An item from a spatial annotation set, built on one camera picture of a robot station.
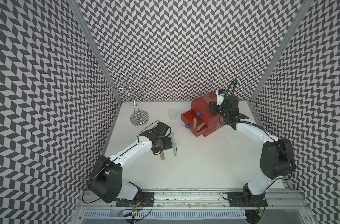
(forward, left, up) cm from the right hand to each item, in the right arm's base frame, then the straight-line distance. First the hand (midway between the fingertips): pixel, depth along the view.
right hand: (208, 107), depth 90 cm
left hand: (-23, +27, -11) cm, 37 cm away
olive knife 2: (-25, +31, -18) cm, 44 cm away
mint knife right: (-21, +22, -18) cm, 36 cm away
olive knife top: (-9, +5, -9) cm, 14 cm away
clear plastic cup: (+6, +24, -14) cm, 28 cm away
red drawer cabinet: (-12, -2, -4) cm, 13 cm away
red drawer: (-2, +13, -8) cm, 16 cm away
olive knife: (-6, +9, -9) cm, 14 cm away
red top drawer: (+1, +4, 0) cm, 4 cm away
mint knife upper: (-10, +25, -18) cm, 32 cm away
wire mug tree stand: (+2, +48, +14) cm, 50 cm away
